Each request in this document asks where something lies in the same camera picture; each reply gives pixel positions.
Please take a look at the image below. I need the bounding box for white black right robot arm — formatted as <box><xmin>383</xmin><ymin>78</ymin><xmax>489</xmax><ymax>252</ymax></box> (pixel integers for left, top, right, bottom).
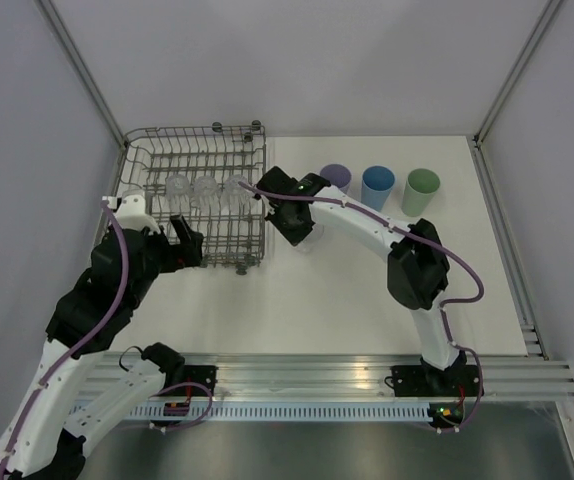
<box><xmin>250</xmin><ymin>167</ymin><xmax>484</xmax><ymax>397</ymax></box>

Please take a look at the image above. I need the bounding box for white slotted cable duct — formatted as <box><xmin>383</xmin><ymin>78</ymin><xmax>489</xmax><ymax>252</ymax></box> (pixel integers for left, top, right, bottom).
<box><xmin>126</xmin><ymin>401</ymin><xmax>431</xmax><ymax>423</ymax></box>

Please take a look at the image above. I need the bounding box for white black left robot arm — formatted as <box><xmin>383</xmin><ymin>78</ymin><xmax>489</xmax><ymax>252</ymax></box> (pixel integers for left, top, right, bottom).
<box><xmin>0</xmin><ymin>215</ymin><xmax>204</xmax><ymax>479</ymax></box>

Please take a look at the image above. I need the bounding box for aluminium mounting rail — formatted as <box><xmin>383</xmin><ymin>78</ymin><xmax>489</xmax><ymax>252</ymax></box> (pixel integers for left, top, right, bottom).
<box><xmin>66</xmin><ymin>352</ymin><xmax>574</xmax><ymax>401</ymax></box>

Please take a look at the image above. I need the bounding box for blue plastic cup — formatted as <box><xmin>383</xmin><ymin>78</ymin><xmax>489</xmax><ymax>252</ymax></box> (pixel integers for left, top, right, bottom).
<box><xmin>361</xmin><ymin>165</ymin><xmax>396</xmax><ymax>211</ymax></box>

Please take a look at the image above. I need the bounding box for green plastic cup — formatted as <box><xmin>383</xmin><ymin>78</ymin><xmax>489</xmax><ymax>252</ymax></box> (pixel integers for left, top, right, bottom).
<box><xmin>401</xmin><ymin>168</ymin><xmax>441</xmax><ymax>217</ymax></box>

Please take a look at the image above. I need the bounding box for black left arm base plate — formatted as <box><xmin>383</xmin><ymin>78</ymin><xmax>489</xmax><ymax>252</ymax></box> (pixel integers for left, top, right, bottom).
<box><xmin>181</xmin><ymin>364</ymin><xmax>218</xmax><ymax>393</ymax></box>

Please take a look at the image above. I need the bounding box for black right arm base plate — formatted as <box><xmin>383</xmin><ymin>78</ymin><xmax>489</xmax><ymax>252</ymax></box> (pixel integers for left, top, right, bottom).
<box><xmin>384</xmin><ymin>365</ymin><xmax>481</xmax><ymax>398</ymax></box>

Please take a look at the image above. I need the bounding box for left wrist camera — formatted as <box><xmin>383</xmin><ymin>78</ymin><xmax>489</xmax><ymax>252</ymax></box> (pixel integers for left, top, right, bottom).
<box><xmin>102</xmin><ymin>189</ymin><xmax>162</xmax><ymax>235</ymax></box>

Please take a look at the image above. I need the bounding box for grey wire dish rack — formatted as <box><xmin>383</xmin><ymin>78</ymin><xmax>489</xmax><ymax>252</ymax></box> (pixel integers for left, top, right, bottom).
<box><xmin>111</xmin><ymin>120</ymin><xmax>267</xmax><ymax>275</ymax></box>

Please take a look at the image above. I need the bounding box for clear glass cup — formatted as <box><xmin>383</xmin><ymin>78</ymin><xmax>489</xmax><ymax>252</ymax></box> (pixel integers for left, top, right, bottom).
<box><xmin>165</xmin><ymin>174</ymin><xmax>193</xmax><ymax>213</ymax></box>
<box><xmin>223</xmin><ymin>175</ymin><xmax>252</xmax><ymax>214</ymax></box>
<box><xmin>193</xmin><ymin>175</ymin><xmax>221</xmax><ymax>215</ymax></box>
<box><xmin>296</xmin><ymin>224</ymin><xmax>325</xmax><ymax>253</ymax></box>

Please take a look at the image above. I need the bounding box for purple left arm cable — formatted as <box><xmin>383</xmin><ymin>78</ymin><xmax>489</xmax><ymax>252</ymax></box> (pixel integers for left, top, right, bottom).
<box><xmin>0</xmin><ymin>204</ymin><xmax>131</xmax><ymax>480</ymax></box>

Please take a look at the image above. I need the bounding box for lavender plastic cup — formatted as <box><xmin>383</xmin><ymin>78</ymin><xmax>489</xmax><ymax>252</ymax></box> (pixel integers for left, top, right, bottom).
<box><xmin>319</xmin><ymin>163</ymin><xmax>352</xmax><ymax>194</ymax></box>

